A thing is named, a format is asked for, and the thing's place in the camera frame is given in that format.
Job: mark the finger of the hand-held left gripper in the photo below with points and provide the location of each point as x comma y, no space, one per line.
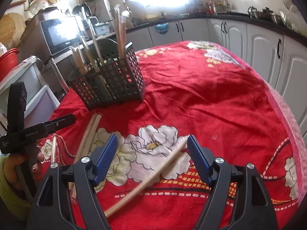
62,121

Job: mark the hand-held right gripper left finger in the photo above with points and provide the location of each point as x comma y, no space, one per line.
106,158

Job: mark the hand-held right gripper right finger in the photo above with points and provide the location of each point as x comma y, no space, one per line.
199,158

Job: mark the wooden chopstick pair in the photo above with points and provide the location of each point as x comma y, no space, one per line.
84,52
90,134
124,28
117,28
148,172
76,57
90,38
54,148

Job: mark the dark grey plastic utensil basket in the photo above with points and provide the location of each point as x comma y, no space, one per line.
115,81

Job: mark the person's left forearm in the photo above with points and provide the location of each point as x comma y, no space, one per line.
9,191

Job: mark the person's left hand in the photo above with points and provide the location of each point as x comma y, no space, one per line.
38,159

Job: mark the white plastic cabinet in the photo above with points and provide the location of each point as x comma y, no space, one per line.
26,88

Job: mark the chrome pole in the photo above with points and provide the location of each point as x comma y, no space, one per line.
58,76

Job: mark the red plastic basin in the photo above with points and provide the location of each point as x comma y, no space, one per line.
8,61

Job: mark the red floral blanket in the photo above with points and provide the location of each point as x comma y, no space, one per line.
191,95

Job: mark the woven bamboo tray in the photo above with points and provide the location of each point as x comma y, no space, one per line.
12,30

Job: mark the microwave oven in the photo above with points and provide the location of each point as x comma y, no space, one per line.
60,33

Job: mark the white storage box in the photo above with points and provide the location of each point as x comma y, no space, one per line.
102,28

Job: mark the wooden rolling pin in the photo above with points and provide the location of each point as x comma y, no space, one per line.
16,3

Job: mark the blue bowl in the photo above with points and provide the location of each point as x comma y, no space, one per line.
161,26

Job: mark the group of condiment bottles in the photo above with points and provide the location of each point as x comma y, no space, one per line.
211,6

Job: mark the steel kettle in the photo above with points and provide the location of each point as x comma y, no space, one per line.
253,12

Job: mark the small steel pot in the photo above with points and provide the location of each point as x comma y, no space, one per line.
277,18

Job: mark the clear plastic bag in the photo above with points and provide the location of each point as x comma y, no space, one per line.
290,16

